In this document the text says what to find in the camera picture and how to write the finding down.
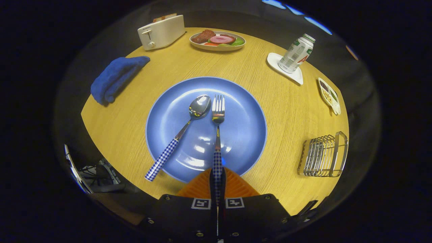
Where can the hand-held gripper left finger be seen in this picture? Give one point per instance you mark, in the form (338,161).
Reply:
(182,219)

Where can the white drink bottle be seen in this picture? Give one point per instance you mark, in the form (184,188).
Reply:
(295,55)

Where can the person's leg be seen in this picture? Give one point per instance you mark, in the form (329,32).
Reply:
(118,209)

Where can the blue round plate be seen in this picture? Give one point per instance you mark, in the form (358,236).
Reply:
(243,128)

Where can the white square coaster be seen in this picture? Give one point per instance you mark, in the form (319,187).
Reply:
(275,60)

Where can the white divided bean dish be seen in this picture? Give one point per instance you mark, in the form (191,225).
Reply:
(329,98)

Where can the red tomato slice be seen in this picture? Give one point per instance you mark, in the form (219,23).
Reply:
(211,44)

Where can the blue folded towel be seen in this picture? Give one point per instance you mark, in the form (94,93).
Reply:
(116,77)

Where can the brown toast slice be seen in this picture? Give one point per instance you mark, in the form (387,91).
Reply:
(165,17)

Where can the white panel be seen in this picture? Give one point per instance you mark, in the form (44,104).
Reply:
(76,170)

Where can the large brown meat slice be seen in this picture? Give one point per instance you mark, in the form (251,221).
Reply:
(202,36)

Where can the white oval food plate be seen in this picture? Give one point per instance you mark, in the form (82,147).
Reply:
(216,48)

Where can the green lettuce leaf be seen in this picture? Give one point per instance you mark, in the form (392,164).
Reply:
(238,42)

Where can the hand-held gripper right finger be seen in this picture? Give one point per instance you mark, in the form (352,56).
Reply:
(253,219)

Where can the pink ham slice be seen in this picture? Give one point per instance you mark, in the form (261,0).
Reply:
(221,39)

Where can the white toaster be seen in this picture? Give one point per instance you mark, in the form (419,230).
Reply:
(165,33)

